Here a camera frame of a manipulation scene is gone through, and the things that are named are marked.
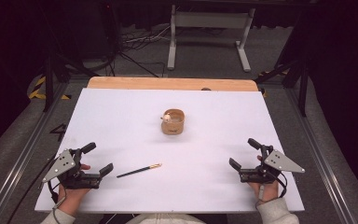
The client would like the black tripod stand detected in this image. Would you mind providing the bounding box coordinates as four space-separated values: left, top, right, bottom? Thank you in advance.
42 46 101 114
255 46 310 119

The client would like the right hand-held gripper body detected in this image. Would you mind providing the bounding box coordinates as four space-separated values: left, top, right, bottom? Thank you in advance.
238 145 306 185

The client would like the wooden pen holder cup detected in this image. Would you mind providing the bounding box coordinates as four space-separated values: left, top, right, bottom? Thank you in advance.
159 107 186 136

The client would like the aluminium rail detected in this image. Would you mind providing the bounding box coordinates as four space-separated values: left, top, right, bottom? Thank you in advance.
0 83 70 224
284 88 358 224

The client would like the person's left hand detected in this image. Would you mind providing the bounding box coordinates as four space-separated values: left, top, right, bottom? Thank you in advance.
57 163 91 217

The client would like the wooden table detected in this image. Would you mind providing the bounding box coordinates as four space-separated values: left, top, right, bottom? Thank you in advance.
87 76 259 92

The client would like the dark equipment box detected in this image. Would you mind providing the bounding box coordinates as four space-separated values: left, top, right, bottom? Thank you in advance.
83 2 120 61

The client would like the yellow and black floor tape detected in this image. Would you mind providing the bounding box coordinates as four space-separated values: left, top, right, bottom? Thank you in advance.
27 75 73 101

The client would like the bundle of floor cables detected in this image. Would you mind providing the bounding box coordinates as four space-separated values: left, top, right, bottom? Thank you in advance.
120 25 172 52

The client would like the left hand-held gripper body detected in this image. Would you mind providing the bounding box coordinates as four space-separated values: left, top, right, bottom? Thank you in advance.
41 148 103 190

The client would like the white metal stand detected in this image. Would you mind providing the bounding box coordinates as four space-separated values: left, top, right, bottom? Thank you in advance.
166 4 256 74

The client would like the person's light sweater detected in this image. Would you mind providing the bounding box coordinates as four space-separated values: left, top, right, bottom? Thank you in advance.
126 213 207 224

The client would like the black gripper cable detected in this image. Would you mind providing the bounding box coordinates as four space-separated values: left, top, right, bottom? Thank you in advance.
47 179 61 203
272 171 289 200

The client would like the person's right hand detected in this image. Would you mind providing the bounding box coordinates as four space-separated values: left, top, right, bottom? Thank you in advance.
248 155 281 205

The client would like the white board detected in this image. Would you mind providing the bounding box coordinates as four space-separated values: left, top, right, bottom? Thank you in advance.
34 87 306 215

